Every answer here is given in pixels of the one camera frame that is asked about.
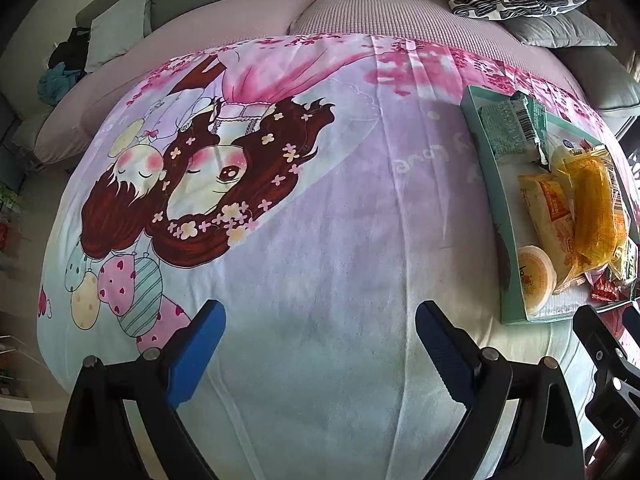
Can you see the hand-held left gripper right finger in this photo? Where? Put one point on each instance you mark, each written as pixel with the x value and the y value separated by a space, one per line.
pixel 445 350

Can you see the printed cartoon blanket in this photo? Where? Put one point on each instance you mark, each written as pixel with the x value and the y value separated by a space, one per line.
pixel 325 310

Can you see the yellow biscuit packet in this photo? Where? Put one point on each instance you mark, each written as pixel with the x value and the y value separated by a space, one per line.
pixel 550 220

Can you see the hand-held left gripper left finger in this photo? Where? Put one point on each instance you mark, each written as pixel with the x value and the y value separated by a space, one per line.
pixel 197 350

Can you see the large green packet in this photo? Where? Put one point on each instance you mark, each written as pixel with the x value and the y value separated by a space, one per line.
pixel 500 125

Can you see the teal cardboard box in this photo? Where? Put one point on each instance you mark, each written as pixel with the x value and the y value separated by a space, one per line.
pixel 482 180

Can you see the grey pillow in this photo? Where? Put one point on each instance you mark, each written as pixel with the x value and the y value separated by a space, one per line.
pixel 560 30

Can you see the large red cracker packet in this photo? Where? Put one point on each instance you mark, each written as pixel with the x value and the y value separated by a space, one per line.
pixel 605 290

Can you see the dark clothes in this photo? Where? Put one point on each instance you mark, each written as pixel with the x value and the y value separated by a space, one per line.
pixel 70 47

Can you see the teal blue cloth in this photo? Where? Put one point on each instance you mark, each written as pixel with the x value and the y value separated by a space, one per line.
pixel 57 85

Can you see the green and white clear packet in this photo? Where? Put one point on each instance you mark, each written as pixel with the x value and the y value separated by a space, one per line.
pixel 625 260

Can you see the orange bread packet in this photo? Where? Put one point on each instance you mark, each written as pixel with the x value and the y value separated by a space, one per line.
pixel 595 210

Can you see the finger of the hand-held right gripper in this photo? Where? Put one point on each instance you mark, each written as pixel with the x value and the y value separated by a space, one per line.
pixel 595 330
pixel 632 317

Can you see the orange pudding cup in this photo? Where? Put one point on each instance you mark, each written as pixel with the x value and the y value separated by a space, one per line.
pixel 537 275

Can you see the pale green pillow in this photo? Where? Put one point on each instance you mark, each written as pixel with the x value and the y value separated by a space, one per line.
pixel 117 30

